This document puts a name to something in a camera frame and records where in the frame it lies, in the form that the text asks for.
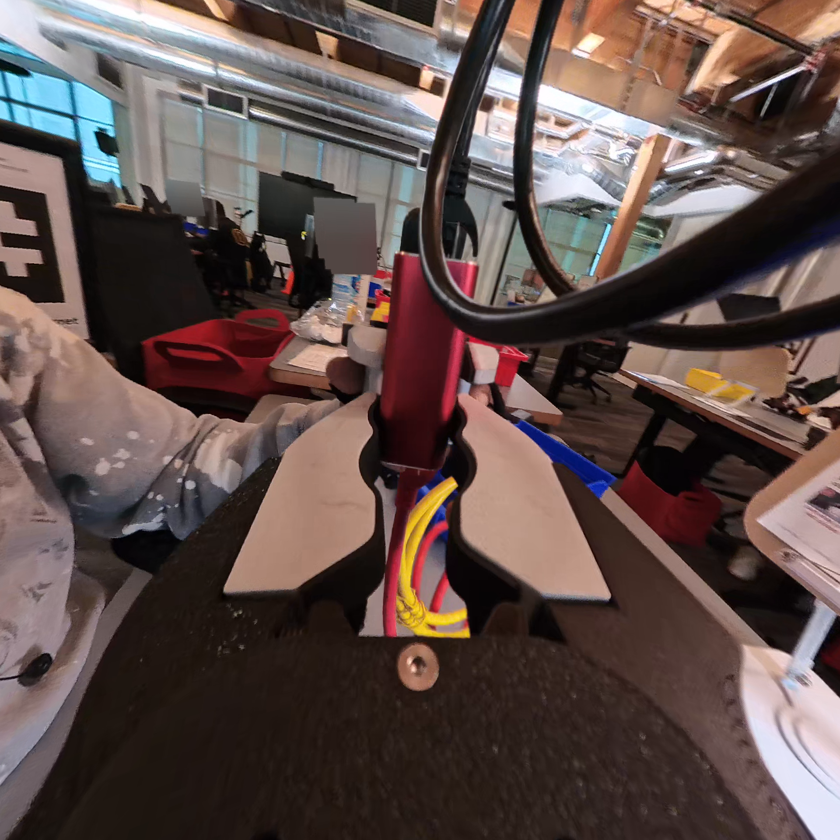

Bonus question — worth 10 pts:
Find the wooden support post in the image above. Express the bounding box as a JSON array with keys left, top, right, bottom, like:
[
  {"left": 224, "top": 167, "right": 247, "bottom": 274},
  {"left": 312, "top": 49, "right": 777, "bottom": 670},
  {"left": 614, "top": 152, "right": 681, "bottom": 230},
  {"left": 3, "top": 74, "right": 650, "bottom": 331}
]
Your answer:
[{"left": 594, "top": 134, "right": 672, "bottom": 280}]

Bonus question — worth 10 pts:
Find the red fabric bag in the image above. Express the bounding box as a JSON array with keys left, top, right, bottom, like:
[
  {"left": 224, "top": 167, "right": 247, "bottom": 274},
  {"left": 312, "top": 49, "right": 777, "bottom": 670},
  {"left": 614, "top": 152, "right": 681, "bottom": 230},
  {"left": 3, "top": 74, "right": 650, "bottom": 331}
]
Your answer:
[{"left": 141, "top": 308, "right": 296, "bottom": 401}]

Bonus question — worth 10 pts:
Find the clear plastic bag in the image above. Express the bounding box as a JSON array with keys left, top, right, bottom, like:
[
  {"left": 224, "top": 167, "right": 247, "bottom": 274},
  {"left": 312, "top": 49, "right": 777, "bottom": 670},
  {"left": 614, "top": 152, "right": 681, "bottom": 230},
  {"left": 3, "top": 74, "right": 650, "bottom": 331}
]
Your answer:
[{"left": 290, "top": 298, "right": 349, "bottom": 345}]

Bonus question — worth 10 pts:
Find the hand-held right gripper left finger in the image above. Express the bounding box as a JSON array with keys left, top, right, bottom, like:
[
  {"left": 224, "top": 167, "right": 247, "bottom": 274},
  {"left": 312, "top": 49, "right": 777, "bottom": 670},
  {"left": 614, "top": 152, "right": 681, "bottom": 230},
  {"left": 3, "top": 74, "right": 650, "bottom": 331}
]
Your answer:
[{"left": 223, "top": 392, "right": 386, "bottom": 596}]

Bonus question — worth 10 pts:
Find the red network switch box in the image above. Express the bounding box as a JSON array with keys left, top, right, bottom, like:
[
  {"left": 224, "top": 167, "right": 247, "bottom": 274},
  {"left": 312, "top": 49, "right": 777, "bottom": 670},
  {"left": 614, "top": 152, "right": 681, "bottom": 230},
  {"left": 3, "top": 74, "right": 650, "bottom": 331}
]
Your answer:
[{"left": 379, "top": 251, "right": 480, "bottom": 470}]

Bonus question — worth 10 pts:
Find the black panel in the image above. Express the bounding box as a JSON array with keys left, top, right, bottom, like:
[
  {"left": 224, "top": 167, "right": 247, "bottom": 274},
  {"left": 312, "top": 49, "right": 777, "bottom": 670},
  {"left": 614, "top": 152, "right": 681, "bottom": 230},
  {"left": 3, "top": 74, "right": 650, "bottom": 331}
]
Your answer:
[{"left": 85, "top": 203, "right": 221, "bottom": 385}]

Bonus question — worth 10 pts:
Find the small red plastic bin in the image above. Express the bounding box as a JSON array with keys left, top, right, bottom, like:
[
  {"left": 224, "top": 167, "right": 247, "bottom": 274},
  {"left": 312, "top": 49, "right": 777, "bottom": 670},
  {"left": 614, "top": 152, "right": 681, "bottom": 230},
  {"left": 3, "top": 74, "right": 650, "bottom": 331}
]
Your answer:
[{"left": 495, "top": 344, "right": 530, "bottom": 388}]

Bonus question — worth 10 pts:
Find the black ethernet cable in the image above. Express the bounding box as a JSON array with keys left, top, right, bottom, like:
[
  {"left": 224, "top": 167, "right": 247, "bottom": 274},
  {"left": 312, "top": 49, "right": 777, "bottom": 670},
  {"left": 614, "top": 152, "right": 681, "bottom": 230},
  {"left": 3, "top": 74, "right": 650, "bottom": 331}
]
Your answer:
[{"left": 419, "top": 0, "right": 840, "bottom": 352}]

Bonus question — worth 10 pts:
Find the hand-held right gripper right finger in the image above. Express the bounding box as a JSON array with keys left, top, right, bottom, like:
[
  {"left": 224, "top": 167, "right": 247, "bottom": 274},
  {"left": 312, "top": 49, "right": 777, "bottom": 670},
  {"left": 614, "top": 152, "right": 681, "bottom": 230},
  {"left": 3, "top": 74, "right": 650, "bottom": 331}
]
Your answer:
[{"left": 448, "top": 392, "right": 613, "bottom": 605}]

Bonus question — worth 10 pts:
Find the yellow ethernet cable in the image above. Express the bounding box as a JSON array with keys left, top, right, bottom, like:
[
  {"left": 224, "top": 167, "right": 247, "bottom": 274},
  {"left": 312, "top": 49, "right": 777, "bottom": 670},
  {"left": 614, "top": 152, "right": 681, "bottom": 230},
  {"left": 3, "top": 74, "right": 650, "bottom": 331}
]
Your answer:
[{"left": 395, "top": 477, "right": 471, "bottom": 639}]

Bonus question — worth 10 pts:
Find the person's left forearm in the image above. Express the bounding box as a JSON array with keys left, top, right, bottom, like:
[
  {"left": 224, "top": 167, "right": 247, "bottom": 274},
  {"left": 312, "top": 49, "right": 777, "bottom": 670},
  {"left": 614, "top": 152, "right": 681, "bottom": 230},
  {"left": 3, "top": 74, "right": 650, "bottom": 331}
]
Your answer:
[{"left": 0, "top": 287, "right": 347, "bottom": 546}]

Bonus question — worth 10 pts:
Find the silver ventilation duct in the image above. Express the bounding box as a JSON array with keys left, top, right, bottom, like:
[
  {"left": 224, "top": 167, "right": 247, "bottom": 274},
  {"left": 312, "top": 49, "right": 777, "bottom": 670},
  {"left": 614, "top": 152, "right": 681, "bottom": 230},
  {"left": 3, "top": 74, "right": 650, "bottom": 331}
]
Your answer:
[{"left": 36, "top": 7, "right": 454, "bottom": 142}]

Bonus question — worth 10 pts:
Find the wooden sheet stand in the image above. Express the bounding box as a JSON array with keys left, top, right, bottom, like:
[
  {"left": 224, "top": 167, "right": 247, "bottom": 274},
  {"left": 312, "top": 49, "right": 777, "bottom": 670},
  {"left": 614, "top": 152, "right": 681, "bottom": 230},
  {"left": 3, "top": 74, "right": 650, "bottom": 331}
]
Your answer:
[{"left": 742, "top": 433, "right": 840, "bottom": 831}]

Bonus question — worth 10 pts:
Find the red ethernet cable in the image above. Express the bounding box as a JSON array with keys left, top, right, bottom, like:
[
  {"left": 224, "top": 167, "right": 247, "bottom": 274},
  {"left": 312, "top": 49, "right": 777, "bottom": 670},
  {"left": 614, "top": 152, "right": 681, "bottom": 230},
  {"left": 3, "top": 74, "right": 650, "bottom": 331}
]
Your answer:
[{"left": 382, "top": 467, "right": 454, "bottom": 637}]

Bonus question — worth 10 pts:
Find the long work desk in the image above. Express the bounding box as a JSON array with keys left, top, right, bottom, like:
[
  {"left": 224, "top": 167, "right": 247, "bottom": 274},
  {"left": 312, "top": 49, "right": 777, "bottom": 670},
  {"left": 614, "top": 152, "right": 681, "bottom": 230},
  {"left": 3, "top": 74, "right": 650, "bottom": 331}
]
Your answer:
[{"left": 619, "top": 367, "right": 840, "bottom": 500}]

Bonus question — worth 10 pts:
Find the printed tag sign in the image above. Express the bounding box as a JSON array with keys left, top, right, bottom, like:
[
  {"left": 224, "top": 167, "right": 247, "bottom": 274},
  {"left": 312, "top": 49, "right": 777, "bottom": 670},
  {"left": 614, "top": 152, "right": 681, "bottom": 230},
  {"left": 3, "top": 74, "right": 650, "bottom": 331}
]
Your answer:
[{"left": 0, "top": 121, "right": 91, "bottom": 340}]

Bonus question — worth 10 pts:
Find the person's grey splattered hoodie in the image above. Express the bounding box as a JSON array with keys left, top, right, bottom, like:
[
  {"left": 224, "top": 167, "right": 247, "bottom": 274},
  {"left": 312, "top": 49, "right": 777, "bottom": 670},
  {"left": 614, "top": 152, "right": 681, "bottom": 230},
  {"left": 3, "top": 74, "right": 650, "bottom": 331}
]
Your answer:
[{"left": 0, "top": 512, "right": 109, "bottom": 782}]

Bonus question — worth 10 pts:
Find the grey office table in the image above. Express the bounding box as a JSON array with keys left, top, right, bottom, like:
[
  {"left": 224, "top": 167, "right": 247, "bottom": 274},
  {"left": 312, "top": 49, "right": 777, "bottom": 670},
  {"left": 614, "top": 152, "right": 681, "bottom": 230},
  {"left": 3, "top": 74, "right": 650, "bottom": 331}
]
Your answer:
[{"left": 269, "top": 335, "right": 563, "bottom": 427}]

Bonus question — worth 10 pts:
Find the instruction sheet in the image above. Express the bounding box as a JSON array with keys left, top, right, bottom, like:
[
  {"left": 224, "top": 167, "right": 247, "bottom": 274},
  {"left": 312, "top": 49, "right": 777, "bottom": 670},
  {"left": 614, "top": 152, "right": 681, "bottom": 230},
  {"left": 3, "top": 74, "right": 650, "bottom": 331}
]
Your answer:
[{"left": 756, "top": 478, "right": 840, "bottom": 573}]

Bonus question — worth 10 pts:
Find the person's left hand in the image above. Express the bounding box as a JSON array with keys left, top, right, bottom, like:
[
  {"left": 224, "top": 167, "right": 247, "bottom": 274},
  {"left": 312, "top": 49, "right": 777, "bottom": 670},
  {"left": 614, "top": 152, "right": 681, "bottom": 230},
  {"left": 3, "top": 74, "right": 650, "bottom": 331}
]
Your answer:
[{"left": 326, "top": 356, "right": 366, "bottom": 399}]

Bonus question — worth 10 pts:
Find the black monitor screen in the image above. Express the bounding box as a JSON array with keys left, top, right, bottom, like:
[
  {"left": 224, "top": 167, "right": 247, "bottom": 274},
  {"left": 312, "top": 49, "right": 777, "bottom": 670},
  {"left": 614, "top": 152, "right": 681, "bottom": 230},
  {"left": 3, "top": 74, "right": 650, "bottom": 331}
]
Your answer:
[{"left": 258, "top": 172, "right": 358, "bottom": 245}]

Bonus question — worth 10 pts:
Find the blue plastic bin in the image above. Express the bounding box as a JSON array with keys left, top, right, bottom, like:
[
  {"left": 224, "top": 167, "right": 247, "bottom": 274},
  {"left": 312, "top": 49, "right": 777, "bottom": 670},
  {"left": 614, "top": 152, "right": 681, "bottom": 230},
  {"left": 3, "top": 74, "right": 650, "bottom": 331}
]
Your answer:
[{"left": 420, "top": 419, "right": 616, "bottom": 546}]

